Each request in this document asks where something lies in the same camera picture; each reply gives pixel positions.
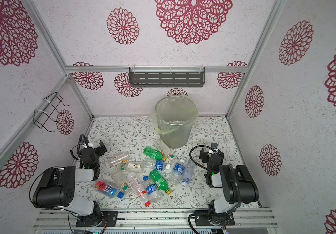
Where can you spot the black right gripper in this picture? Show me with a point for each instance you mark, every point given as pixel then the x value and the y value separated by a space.
pixel 204 155

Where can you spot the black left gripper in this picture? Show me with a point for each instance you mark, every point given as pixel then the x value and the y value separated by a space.
pixel 98 149

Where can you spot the small clear bottle pale blue cap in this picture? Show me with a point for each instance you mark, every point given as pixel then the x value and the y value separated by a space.
pixel 188 173

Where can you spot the blue pink Fiji bottle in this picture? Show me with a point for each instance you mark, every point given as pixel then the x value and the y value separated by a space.
pixel 108 189

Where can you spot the clear bottle blue label white cap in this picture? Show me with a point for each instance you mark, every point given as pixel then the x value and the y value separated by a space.
pixel 177 172

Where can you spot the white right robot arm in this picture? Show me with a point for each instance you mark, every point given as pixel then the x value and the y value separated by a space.
pixel 236 182

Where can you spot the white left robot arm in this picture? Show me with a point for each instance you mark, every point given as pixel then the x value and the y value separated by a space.
pixel 56 188

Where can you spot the silver mesh waste bin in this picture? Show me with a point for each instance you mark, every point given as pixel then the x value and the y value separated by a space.
pixel 179 138

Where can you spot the green plastic bin liner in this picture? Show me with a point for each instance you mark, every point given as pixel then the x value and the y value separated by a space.
pixel 172 113

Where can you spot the clear bottle green cap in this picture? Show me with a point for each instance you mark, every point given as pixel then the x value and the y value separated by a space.
pixel 120 180

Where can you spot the clear bottle white yellow label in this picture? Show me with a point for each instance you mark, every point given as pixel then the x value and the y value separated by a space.
pixel 131 166

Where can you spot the clear bottle green red label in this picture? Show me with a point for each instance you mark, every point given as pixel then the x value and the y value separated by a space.
pixel 165 150

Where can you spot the clear bottle red cap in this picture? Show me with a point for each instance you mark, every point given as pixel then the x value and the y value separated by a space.
pixel 139 188

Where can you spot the green bottle yellow cap lower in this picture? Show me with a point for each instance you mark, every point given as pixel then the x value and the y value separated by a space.
pixel 160 181

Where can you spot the green bottle yellow cap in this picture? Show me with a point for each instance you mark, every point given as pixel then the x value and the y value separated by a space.
pixel 154 154
pixel 160 181

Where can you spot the green bottle yellow cap upper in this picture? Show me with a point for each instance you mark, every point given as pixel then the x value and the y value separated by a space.
pixel 154 154

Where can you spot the crushed Pocari bottle blue label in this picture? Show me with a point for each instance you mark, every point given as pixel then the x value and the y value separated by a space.
pixel 159 165

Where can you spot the black wire wall rack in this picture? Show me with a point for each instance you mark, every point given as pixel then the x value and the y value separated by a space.
pixel 44 114

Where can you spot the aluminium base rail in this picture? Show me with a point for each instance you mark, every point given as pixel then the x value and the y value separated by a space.
pixel 156 219

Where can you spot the dark grey wall shelf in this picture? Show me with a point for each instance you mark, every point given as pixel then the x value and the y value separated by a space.
pixel 167 78

